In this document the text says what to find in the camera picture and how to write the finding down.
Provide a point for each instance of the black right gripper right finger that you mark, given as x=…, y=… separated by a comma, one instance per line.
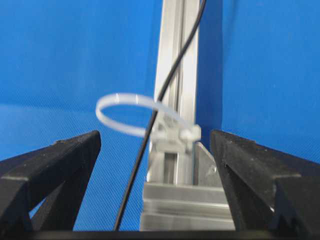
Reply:
x=267, y=189

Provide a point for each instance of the aluminium extrusion frame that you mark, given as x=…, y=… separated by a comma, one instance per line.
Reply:
x=183, y=189

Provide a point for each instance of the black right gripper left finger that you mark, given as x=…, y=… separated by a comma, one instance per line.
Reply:
x=42, y=190

